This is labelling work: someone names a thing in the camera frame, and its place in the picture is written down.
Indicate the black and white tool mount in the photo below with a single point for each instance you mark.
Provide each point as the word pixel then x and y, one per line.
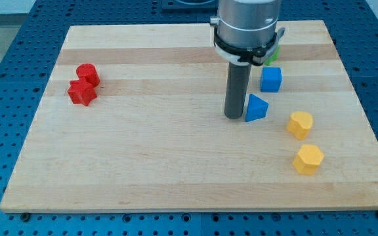
pixel 242 57

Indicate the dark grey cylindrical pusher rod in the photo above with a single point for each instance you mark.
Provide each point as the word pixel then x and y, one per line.
pixel 237 82

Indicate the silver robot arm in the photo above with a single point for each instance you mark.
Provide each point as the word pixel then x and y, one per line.
pixel 245 35

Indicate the yellow hexagon block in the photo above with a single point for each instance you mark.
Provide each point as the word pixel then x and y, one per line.
pixel 308 159

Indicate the red star block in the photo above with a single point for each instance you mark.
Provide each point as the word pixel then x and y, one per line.
pixel 81 92

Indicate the green block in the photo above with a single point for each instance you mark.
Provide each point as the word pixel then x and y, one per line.
pixel 274 57

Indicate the blue cube block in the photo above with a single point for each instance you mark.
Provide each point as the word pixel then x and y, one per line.
pixel 271 79

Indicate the blue triangle block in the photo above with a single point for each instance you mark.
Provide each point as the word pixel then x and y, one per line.
pixel 256 108

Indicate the yellow heart block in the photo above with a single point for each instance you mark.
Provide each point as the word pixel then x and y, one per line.
pixel 300 124

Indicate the wooden board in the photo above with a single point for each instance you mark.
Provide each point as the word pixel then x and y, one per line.
pixel 156 139

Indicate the red cylinder block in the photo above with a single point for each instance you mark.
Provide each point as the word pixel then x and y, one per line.
pixel 88 73

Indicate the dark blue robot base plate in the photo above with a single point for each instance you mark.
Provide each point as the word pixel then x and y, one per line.
pixel 188 5

